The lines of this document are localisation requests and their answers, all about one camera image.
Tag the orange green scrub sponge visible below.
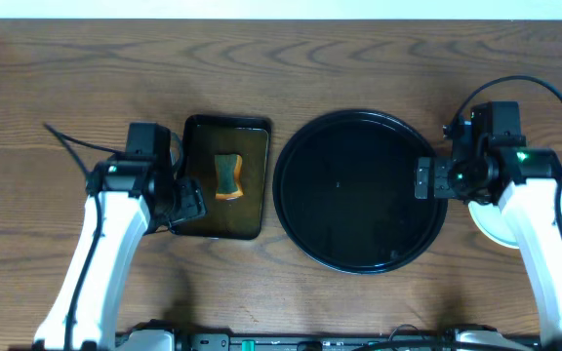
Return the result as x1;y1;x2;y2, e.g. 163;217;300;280
215;154;244;201

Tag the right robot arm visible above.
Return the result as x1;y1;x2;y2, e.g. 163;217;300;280
415;147;562;350

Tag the black rectangular water tray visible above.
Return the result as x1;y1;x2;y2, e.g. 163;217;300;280
178;115;271;240

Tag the black round serving tray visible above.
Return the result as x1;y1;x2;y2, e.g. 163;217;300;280
272;109;448;274

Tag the light blue plate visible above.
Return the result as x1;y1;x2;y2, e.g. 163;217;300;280
468;202;518;250

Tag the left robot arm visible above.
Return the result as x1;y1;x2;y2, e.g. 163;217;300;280
32;161;207;350

